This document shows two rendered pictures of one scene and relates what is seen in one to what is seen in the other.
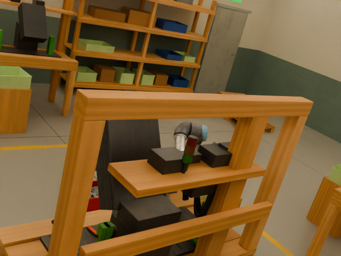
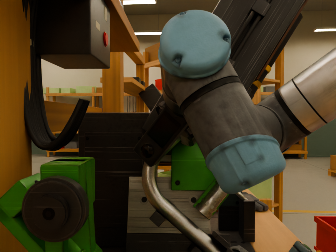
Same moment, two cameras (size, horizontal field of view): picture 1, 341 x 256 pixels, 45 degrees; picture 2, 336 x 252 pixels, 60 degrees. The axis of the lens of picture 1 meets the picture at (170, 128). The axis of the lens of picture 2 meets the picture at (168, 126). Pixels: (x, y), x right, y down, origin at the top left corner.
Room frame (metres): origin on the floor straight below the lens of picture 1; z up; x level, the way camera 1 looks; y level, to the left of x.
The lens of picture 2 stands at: (2.67, -0.54, 1.23)
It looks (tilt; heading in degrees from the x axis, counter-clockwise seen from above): 1 degrees down; 135
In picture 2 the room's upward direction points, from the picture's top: straight up
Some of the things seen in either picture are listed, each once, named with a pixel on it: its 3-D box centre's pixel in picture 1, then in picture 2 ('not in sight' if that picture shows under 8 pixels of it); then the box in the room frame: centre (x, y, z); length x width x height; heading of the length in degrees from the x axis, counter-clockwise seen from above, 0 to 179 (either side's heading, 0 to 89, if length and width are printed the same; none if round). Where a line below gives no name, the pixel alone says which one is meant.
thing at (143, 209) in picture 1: (144, 232); (125, 170); (1.96, -0.01, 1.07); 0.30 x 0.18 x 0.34; 134
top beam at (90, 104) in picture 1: (220, 105); not in sight; (1.92, -0.20, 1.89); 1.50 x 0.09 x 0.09; 134
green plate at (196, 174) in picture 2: not in sight; (196, 141); (2.23, -0.01, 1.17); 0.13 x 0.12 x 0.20; 134
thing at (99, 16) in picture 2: (198, 178); (76, 29); (2.06, -0.22, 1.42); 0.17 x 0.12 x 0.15; 134
